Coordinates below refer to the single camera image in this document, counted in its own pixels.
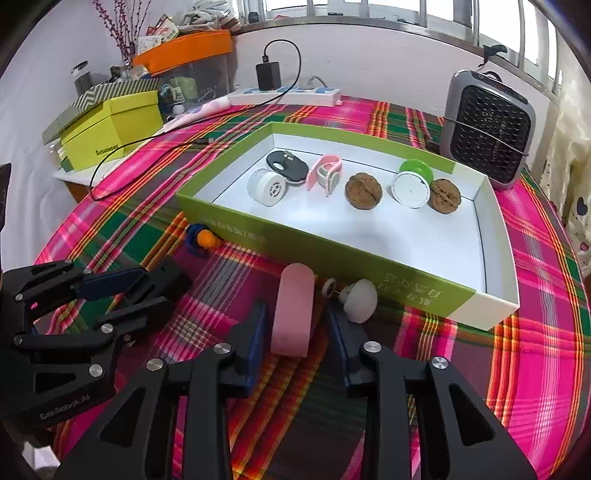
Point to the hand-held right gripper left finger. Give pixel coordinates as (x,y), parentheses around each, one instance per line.
(254,341)

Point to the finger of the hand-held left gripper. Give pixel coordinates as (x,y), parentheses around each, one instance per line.
(152,304)
(111,282)

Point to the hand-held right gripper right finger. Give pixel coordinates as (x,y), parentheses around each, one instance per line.
(339,341)

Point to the white mushroom-shaped gadget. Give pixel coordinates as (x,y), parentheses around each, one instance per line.
(360,300)

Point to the pink oval case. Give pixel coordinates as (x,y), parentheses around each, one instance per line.
(293,314)

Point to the blue orange knitted toy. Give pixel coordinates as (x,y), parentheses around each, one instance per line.
(201,240)

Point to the green white cardboard box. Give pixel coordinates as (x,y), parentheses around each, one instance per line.
(323,249)

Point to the brown walnut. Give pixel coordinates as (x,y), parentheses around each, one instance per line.
(444,196)
(364,190)

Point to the pink white ear hook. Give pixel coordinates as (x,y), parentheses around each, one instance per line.
(325,173)

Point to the white side table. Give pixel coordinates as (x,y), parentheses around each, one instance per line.
(69,177)

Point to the yellow-green shoe box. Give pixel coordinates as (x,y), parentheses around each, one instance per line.
(115,134)

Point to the black white round gadget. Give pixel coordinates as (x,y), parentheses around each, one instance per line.
(268,187)

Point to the green white yo-yo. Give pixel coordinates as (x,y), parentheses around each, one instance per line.
(410,187)

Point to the grey chevron patterned box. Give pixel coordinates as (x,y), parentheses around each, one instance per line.
(92,104)

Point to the pink white tube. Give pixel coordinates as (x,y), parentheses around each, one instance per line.
(198,113)

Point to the pink green plaid blanket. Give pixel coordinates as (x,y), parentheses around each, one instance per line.
(531,360)

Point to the glass jar with dark lid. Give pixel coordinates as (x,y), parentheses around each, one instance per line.
(83,81)

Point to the clear container with orange lid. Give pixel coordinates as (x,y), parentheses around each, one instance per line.
(184,50)

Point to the white power strip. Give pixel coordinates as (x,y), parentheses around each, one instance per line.
(300,97)

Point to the colourful paper packets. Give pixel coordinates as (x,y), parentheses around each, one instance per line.
(157,34)

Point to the purple dried flower branches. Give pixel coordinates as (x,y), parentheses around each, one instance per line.
(122,27)

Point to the black charger adapter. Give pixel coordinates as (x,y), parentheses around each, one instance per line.
(268,76)

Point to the grey space heater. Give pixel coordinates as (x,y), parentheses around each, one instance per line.
(489,134)

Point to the white cloth gloves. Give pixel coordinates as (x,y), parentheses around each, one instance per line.
(207,21)

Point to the cream heart print curtain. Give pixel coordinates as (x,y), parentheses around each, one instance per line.
(572,184)

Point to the metal window grille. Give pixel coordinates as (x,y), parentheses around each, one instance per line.
(392,14)

